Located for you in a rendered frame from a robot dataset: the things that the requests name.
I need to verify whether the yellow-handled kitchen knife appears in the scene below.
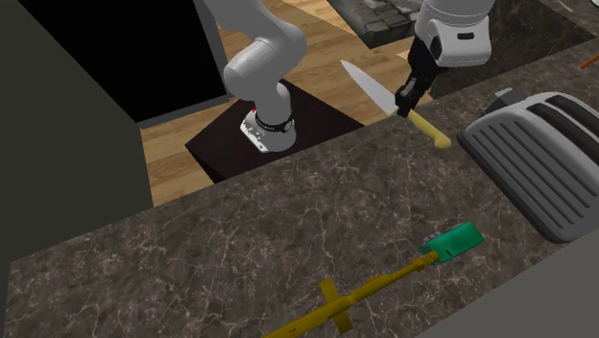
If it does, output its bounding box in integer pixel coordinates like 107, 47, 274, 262
340, 59, 453, 151

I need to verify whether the dark robot stand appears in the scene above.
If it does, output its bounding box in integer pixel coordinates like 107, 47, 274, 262
184, 78, 366, 184

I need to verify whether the grey toaster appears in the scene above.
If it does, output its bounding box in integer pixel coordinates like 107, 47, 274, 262
456, 86, 599, 245

